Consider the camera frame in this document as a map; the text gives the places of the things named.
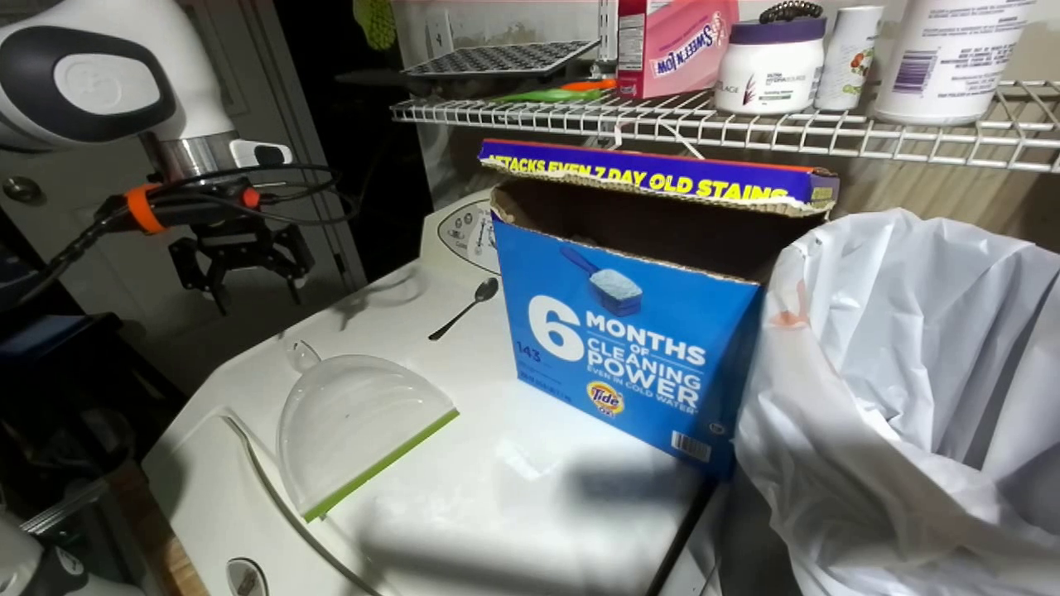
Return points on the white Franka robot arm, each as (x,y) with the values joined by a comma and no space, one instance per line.
(111,45)

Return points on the clear dustpan with green edge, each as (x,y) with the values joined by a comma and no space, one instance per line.
(353,431)

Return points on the large white plastic tub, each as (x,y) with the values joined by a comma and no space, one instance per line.
(949,61)

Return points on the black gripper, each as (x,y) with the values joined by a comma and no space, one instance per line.
(237,239)

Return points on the blue Tide detergent box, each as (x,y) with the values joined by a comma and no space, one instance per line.
(631,343)

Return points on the white trash bag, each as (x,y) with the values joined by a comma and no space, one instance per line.
(914,409)

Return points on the wooden plank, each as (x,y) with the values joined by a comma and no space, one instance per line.
(182,568)

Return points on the metal spoon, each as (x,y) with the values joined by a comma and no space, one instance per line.
(480,291)

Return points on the pink cardboard box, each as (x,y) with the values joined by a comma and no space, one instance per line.
(681,50)

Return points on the white washing machine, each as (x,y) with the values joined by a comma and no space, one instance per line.
(497,486)

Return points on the green and orange sponge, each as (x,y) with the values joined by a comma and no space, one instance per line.
(563,90)

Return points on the white bottle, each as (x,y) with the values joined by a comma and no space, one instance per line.
(849,55)

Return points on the white jar with purple lid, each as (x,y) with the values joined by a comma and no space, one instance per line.
(770,69)

